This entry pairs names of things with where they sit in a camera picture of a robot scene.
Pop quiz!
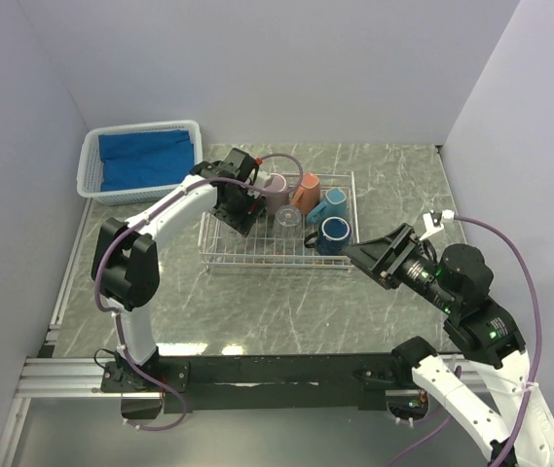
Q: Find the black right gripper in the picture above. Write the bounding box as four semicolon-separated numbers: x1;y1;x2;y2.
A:
340;219;457;310

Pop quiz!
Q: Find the purple mug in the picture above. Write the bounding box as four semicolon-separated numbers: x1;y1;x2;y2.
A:
265;173;289;216

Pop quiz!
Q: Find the dark blue mug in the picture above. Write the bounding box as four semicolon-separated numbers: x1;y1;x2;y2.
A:
304;216;351;256

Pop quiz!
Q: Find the clear glass cup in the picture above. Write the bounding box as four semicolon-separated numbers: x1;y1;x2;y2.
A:
273;204;303;241

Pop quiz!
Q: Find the light blue mug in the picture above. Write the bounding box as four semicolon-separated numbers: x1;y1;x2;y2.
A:
306;188;348;225

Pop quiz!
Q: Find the white wire dish rack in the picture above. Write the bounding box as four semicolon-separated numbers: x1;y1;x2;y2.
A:
198;168;360;269

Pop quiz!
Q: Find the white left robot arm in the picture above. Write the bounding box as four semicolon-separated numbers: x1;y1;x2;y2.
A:
92;149;272;391

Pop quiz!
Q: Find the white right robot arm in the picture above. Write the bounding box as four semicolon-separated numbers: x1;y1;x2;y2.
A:
344;224;554;466

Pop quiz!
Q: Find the blue cloth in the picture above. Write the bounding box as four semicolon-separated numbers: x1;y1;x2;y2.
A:
98;129;195;192

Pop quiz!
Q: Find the white plastic basket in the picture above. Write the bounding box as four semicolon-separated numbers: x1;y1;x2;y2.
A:
76;120;203;205

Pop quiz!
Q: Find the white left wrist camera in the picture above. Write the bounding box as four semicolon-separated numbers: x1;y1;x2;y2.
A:
250;158;273;189

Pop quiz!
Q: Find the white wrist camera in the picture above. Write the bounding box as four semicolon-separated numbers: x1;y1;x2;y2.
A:
420;209;455;241
250;158;273;189

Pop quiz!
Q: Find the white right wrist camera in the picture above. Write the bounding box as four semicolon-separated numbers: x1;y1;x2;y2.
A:
420;209;455;241

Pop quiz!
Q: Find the black table edge rail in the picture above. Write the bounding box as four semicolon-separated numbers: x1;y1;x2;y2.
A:
99;353;449;414

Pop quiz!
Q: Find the aluminium frame rail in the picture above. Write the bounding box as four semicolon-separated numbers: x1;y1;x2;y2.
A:
15;358;159;399

